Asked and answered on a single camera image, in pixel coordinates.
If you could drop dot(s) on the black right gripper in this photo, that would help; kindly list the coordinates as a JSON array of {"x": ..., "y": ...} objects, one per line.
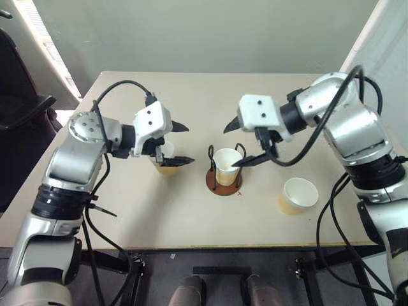
[{"x": 276, "y": 137}]

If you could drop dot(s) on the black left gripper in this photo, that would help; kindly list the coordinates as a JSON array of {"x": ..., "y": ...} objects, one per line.
[{"x": 149, "y": 147}]

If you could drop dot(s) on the white and yellow paper cup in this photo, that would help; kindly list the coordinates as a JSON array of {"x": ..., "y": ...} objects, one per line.
[
  {"x": 299, "y": 192},
  {"x": 167, "y": 170},
  {"x": 224, "y": 173}
]

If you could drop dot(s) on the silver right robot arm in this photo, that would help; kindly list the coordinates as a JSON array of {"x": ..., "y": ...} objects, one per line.
[{"x": 360, "y": 127}]

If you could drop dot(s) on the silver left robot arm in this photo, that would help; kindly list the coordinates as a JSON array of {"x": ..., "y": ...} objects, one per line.
[{"x": 73, "y": 159}]

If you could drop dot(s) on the black office chair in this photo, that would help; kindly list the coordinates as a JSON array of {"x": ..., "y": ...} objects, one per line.
[{"x": 19, "y": 127}]

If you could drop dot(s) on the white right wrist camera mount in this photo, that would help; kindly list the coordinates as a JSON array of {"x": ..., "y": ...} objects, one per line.
[{"x": 255, "y": 111}]

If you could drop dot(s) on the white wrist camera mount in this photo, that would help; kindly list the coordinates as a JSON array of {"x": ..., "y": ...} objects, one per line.
[
  {"x": 153, "y": 118},
  {"x": 255, "y": 111}
]

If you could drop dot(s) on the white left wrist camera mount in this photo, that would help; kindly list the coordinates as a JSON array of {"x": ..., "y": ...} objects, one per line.
[{"x": 153, "y": 118}]

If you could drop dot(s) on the black metal table frame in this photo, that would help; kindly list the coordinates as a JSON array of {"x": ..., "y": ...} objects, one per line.
[{"x": 105, "y": 258}]

